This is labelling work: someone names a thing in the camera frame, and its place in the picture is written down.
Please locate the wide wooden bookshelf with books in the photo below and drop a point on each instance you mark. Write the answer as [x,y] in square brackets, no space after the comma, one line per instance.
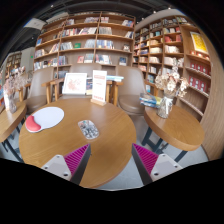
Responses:
[83,43]

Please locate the distant wooden bookshelf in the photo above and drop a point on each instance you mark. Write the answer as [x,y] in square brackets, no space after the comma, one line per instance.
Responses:
[13,63]

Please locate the white mouse pad red rest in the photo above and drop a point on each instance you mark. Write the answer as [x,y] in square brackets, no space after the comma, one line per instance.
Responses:
[48,116]

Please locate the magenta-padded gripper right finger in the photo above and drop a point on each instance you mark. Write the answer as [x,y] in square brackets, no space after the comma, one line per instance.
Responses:
[146,160]

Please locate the stack of colourful books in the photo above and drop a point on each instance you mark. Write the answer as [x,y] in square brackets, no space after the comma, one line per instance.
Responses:
[148,99]

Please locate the glass vase with cream flowers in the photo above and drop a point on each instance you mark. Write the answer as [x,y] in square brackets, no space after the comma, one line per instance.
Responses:
[165,106]

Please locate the curved wooden bookshelf with books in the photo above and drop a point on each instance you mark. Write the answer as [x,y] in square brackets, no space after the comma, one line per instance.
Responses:
[166,50]

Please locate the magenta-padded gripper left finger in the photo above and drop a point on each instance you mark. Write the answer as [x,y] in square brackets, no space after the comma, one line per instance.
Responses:
[76,160]

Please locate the round wooden side table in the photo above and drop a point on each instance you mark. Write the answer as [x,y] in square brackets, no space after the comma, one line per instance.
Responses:
[180,128]
[10,120]

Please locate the white sign on wooden base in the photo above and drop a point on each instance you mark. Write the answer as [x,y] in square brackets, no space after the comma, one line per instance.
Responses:
[99,85]

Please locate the white ceiling panel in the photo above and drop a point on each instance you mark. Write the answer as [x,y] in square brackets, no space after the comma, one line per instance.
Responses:
[35,23]

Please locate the light blue book stack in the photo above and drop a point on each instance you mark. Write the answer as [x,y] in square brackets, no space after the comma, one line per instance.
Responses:
[115,78]

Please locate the white framed floral picture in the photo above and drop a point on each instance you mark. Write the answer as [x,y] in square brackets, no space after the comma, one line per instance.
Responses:
[74,83]

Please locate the glass vase with pink flowers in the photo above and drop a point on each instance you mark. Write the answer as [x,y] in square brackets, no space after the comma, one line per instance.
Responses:
[12,106]

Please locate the dark blue book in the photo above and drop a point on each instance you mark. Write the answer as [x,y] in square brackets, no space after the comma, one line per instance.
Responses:
[89,86]

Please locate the beige wooden-armed armchair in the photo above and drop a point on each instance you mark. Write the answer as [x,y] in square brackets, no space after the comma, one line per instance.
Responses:
[38,86]
[83,68]
[131,83]

